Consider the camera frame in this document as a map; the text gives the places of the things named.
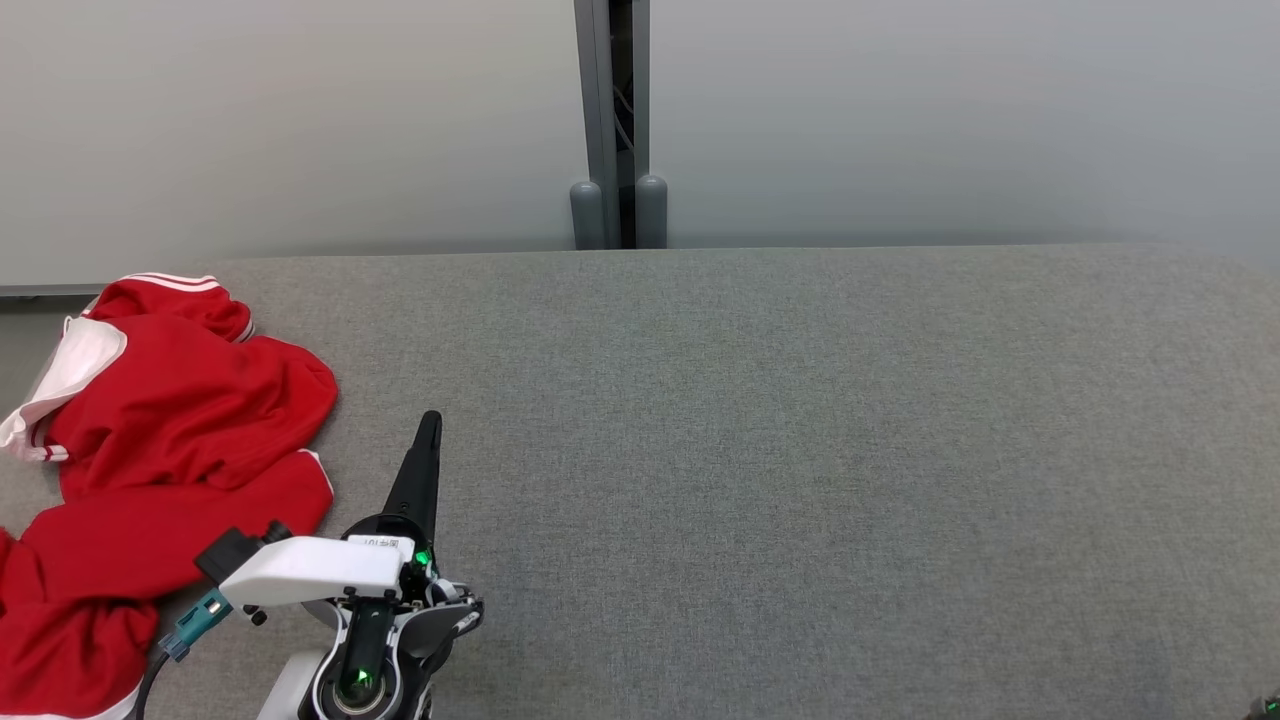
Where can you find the grey rounded post cap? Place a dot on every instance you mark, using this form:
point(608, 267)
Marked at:
point(587, 215)
point(651, 212)

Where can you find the grey metal partition post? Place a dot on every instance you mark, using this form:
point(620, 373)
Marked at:
point(600, 90)

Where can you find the red shorts with white stripe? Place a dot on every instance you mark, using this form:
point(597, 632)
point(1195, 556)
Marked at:
point(90, 560)

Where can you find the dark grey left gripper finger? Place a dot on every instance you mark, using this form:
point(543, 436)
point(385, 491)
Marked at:
point(422, 470)

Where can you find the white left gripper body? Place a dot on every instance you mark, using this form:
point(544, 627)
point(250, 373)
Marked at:
point(310, 572)

